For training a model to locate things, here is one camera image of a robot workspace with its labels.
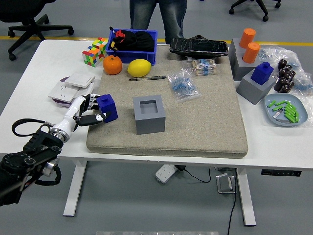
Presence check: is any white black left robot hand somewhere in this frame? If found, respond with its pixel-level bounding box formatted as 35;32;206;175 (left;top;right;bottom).
58;93;112;135

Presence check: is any blue square seal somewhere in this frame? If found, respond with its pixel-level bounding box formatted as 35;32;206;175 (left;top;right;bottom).
96;94;119;124
250;62;274;86

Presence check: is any grey cube seal holder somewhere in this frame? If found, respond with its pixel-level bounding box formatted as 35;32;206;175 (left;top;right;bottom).
236;67;277;105
232;50;262;82
227;38;248;74
133;94;166;135

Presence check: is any orange cylinder seal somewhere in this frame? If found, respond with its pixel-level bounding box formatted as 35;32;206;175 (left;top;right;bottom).
242;42;261;64
239;27;257;49

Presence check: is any large colourful puzzle cube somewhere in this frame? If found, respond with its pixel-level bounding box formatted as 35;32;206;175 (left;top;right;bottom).
81;46;106;68

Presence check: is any orange fruit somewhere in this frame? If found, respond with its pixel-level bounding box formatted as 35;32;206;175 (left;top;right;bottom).
102;55;123;75

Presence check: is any small colourful puzzle cube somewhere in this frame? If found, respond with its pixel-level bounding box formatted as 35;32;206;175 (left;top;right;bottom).
91;37;109;53

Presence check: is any yellow lemon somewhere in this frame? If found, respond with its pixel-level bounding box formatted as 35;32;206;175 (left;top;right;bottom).
127;59;152;78

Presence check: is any white table leg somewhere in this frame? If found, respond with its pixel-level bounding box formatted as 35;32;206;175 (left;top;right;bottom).
236;168;257;226
63;160;88;217

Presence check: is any black silver pen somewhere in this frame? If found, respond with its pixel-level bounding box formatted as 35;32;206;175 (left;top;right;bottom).
128;75;167;81

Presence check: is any blue plastic bin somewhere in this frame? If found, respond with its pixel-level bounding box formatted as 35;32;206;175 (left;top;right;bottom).
105;29;158;66

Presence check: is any black office chair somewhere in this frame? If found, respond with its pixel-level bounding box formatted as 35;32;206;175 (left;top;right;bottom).
228;0;282;22
0;0;74;61

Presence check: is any white power strip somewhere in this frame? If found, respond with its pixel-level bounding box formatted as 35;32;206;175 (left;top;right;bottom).
155;164;179;184

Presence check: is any clear bag of blue resistors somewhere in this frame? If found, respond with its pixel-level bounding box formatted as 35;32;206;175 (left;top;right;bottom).
167;68;202;103

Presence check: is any person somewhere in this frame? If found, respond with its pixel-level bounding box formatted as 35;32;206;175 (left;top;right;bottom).
129;0;188;45

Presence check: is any grey-brown fabric mat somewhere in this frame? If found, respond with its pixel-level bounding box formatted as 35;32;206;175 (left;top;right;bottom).
86;45;248;159

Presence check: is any taped resistor bundle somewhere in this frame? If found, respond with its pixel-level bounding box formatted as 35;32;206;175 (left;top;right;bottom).
182;58;218;77

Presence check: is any black rear-view mirror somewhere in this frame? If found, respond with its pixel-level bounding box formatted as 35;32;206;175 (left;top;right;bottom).
169;35;228;60

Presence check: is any silver metal stand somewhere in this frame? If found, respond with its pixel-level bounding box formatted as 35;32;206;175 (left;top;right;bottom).
215;172;237;194

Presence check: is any crumpled clear plastic bag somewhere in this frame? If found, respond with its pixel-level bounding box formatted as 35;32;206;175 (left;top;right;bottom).
292;70;313;96
256;45;303;74

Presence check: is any black table control panel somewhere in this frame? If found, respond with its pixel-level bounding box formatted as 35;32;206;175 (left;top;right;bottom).
261;169;302;177

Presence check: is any blue-grey shallow tray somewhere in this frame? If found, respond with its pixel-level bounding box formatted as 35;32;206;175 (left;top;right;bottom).
263;94;308;127

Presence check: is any white wall socket plate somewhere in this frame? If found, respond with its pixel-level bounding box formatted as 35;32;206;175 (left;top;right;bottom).
47;80;80;103

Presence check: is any white wall switch plate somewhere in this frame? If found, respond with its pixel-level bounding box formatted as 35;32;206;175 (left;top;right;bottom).
64;72;96;89

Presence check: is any black plug with cord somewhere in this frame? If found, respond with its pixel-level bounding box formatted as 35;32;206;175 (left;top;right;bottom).
175;165;211;183

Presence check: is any black floor cable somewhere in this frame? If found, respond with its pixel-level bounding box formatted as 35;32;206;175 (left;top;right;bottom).
226;168;239;235

